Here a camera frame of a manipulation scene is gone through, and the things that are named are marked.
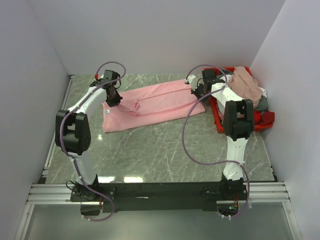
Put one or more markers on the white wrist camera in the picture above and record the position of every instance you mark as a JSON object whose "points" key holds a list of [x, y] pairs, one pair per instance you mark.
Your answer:
{"points": [[192, 81], [98, 77]]}

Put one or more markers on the white t shirt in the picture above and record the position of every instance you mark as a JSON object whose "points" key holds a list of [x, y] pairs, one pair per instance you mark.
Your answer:
{"points": [[264, 92]]}

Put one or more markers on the black base beam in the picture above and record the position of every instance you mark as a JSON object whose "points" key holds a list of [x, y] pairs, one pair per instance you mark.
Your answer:
{"points": [[140, 196]]}

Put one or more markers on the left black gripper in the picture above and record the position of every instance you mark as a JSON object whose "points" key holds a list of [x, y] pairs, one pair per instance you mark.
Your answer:
{"points": [[115, 102]]}

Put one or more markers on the aluminium frame rail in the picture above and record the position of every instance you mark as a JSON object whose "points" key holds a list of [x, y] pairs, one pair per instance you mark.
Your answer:
{"points": [[155, 153]]}

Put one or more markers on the beige t shirt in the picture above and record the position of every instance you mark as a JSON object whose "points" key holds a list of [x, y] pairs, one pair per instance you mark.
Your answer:
{"points": [[245, 86]]}

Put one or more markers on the red garment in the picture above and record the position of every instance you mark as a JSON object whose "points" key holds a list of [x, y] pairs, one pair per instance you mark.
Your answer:
{"points": [[263, 120]]}

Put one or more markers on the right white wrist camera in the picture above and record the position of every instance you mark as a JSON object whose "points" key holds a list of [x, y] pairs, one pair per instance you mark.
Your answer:
{"points": [[192, 81]]}

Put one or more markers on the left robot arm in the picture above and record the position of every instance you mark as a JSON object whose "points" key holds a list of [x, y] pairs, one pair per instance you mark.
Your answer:
{"points": [[73, 135]]}

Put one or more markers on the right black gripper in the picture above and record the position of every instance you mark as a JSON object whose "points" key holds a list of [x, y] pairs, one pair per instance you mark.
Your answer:
{"points": [[195, 92]]}

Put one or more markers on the pink t shirt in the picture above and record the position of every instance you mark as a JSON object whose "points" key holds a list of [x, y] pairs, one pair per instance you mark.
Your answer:
{"points": [[149, 105]]}

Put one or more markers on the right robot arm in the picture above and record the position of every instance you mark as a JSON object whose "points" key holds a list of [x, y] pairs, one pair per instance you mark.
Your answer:
{"points": [[238, 124]]}

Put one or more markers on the red plastic bin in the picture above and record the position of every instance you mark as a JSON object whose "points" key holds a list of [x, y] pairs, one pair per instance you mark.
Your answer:
{"points": [[217, 110]]}

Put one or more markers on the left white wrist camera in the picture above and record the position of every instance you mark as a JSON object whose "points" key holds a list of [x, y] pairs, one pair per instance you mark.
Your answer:
{"points": [[98, 77]]}

